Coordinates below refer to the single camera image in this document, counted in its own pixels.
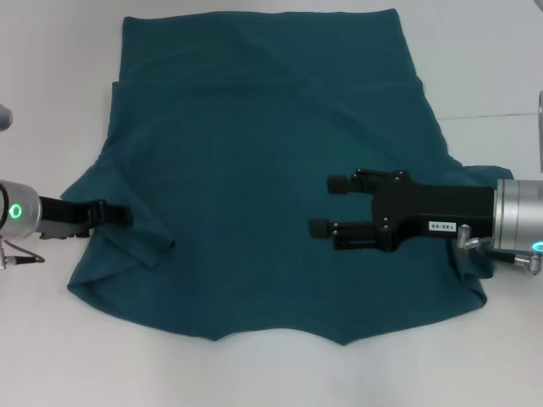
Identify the teal blue shirt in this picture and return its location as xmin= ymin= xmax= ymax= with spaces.
xmin=59 ymin=15 xmax=517 ymax=347

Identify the right wrist connector cable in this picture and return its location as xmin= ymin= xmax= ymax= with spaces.
xmin=456 ymin=223 xmax=543 ymax=275

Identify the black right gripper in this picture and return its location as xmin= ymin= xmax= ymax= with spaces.
xmin=308 ymin=168 xmax=497 ymax=254

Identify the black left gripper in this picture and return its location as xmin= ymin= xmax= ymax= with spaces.
xmin=38 ymin=197 xmax=133 ymax=239

